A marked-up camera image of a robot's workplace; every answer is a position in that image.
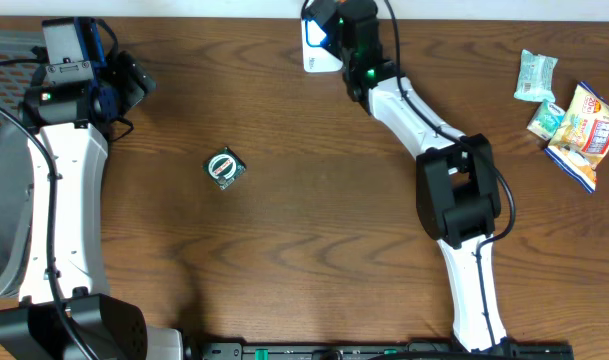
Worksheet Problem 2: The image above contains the dark green round-label packet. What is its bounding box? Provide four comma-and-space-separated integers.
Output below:
203, 147, 247, 190

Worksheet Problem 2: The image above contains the light green wipes packet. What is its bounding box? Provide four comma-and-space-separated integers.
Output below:
514, 49, 558, 102

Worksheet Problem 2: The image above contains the teal tissue pack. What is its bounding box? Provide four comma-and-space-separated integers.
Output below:
527, 100, 565, 141

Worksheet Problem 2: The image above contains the yellow snack chip bag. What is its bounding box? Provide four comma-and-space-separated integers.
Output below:
544, 81, 609, 194

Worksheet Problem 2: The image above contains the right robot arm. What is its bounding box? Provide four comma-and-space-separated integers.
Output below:
302, 1, 506, 353

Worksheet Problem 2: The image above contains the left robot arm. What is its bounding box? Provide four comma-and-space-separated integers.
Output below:
0, 51, 193, 359

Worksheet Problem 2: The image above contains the grey plastic mesh basket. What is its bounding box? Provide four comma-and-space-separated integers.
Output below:
0, 30, 45, 299

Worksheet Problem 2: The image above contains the left black cable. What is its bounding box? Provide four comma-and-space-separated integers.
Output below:
0, 17, 135, 360

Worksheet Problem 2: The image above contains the black cable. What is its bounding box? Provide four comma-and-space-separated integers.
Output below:
381, 0, 517, 351
0, 17, 135, 360

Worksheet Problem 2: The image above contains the right black cable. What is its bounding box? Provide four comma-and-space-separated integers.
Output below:
381, 0, 517, 351

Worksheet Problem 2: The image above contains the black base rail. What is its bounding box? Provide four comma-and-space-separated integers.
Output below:
200, 340, 574, 360

